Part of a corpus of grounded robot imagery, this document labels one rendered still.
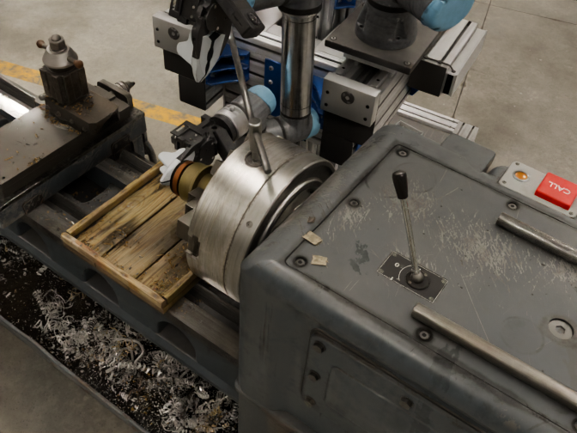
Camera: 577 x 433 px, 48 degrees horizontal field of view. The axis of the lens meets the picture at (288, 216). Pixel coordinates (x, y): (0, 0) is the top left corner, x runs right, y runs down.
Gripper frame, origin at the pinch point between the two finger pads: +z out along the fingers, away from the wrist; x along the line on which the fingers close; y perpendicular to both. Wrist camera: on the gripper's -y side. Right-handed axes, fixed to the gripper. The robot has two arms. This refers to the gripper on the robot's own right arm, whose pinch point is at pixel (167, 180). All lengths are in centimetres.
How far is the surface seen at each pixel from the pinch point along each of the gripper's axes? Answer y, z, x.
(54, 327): 24, 21, -50
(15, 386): 55, 25, -108
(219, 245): -22.8, 11.2, 6.6
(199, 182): -7.1, -1.5, 2.7
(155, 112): 121, -111, -108
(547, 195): -65, -23, 19
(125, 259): 5.1, 9.8, -19.3
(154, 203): 12.1, -6.5, -19.3
